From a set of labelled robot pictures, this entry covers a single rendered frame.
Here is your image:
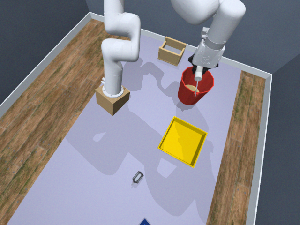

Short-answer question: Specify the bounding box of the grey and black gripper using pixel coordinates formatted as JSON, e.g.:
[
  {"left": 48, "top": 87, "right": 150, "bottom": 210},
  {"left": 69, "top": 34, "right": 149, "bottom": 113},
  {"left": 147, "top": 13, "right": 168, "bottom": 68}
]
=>
[{"left": 188, "top": 39, "right": 225, "bottom": 74}]

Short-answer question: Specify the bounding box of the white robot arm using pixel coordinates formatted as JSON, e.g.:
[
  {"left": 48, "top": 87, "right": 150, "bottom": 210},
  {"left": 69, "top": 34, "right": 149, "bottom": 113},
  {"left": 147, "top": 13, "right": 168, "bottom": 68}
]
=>
[{"left": 101, "top": 0, "right": 246, "bottom": 98}]

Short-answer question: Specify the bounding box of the light wooden crate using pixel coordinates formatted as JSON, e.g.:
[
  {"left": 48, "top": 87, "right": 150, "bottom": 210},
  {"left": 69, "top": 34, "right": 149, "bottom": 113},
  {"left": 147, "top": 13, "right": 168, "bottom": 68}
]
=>
[{"left": 158, "top": 37, "right": 187, "bottom": 66}]

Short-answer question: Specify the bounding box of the red bucket with wire handle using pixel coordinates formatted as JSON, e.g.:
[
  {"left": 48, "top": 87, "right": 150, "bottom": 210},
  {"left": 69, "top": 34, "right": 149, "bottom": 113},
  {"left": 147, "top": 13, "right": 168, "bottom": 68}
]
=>
[{"left": 178, "top": 66, "right": 214, "bottom": 105}]

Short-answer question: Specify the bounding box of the blue open rectangular bin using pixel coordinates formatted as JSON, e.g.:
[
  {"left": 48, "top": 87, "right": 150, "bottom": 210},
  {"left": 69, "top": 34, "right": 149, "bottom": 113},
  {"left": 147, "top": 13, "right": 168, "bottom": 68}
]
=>
[{"left": 139, "top": 219, "right": 150, "bottom": 225}]

